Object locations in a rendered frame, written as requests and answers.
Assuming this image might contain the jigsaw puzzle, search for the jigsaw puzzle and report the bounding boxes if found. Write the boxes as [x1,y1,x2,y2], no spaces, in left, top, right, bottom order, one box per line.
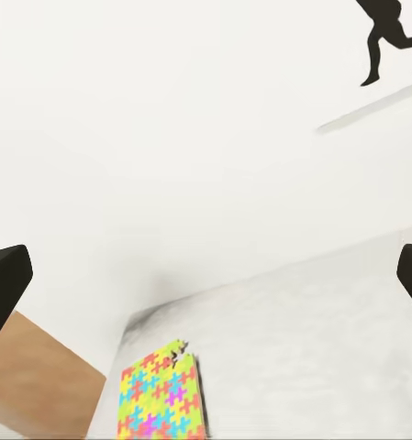
[117,339,206,440]

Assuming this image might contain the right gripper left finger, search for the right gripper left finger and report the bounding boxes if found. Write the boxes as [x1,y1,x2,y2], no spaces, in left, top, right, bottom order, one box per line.
[0,244,40,332]

